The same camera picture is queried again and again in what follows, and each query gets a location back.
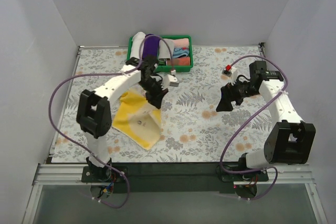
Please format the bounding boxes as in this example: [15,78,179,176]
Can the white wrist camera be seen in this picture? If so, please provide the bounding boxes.
[162,74,180,89]
[222,65,238,82]

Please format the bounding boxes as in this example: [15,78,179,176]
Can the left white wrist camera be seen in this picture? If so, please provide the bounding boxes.
[162,74,180,89]

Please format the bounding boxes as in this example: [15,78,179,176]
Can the grey towel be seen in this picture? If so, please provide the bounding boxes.
[158,38,174,61]

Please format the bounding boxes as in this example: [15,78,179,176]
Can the purple rolled towel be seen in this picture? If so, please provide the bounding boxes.
[142,34,161,59]

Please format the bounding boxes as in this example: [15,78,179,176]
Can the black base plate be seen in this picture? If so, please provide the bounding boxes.
[81,162,270,195]

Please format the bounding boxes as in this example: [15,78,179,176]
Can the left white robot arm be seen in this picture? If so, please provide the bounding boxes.
[76,56,168,180]

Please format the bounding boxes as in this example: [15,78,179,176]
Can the blue patterned rolled towel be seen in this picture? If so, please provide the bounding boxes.
[172,47,190,59]

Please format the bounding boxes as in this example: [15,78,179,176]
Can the aluminium frame rail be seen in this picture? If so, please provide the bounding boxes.
[22,164,328,223]

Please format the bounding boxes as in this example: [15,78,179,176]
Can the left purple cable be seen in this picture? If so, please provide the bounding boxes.
[49,34,177,209]

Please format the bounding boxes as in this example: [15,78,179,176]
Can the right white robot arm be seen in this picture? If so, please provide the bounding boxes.
[216,60,316,174]

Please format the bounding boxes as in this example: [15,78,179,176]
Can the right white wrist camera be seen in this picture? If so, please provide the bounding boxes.
[222,65,238,82]

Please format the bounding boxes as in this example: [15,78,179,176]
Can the yellow towel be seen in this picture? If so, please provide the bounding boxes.
[112,89,161,151]

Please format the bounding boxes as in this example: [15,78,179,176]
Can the green plastic tray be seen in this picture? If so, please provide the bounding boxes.
[127,35,193,72]

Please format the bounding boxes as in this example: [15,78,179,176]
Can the white rolled towel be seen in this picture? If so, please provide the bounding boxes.
[130,31,146,59]

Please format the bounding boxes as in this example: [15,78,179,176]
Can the pink rolled towel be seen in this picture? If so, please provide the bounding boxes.
[173,38,190,48]

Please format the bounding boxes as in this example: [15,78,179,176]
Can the floral table mat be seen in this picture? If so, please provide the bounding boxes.
[50,46,272,163]

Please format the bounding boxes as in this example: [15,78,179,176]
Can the brown rolled towel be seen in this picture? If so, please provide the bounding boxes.
[165,57,191,67]

